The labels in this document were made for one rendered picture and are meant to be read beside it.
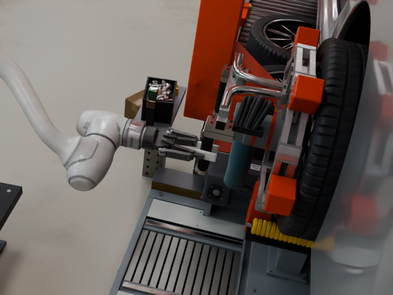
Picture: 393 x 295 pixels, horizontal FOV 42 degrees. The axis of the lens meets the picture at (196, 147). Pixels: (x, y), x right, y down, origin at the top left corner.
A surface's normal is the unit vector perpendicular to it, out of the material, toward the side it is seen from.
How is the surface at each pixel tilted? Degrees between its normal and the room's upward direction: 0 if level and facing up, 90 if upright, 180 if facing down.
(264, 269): 0
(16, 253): 0
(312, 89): 35
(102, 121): 15
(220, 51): 90
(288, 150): 45
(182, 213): 0
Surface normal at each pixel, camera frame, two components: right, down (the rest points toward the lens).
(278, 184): 0.14, -0.78
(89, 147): 0.43, -0.55
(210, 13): -0.19, 0.58
